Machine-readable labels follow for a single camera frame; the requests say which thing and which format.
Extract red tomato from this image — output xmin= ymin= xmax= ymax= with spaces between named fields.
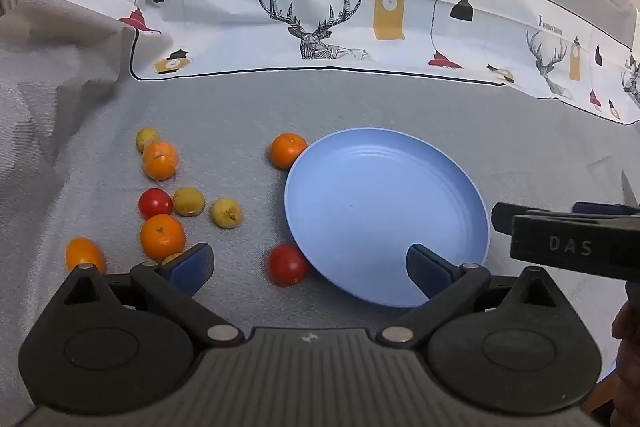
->
xmin=138 ymin=188 xmax=174 ymax=219
xmin=267 ymin=243 xmax=310 ymax=287

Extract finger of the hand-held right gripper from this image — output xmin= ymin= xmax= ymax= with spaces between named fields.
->
xmin=492 ymin=202 xmax=640 ymax=281
xmin=572 ymin=201 xmax=639 ymax=215

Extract person's right hand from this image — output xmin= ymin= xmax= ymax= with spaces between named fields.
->
xmin=612 ymin=304 xmax=640 ymax=427

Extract blue plate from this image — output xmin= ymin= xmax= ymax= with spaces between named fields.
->
xmin=284 ymin=128 xmax=491 ymax=309

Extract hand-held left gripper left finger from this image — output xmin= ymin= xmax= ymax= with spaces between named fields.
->
xmin=59 ymin=243 xmax=244 ymax=348

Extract grey cloth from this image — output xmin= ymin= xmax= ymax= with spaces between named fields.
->
xmin=0 ymin=0 xmax=640 ymax=427

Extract tangerine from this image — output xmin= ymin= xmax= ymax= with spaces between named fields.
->
xmin=65 ymin=237 xmax=107 ymax=274
xmin=270 ymin=133 xmax=308 ymax=171
xmin=142 ymin=140 xmax=180 ymax=181
xmin=140 ymin=214 xmax=187 ymax=260

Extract white printed cloth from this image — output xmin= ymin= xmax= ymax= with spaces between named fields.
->
xmin=42 ymin=0 xmax=640 ymax=125

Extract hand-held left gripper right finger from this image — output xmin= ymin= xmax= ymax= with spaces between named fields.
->
xmin=376 ymin=244 xmax=569 ymax=348

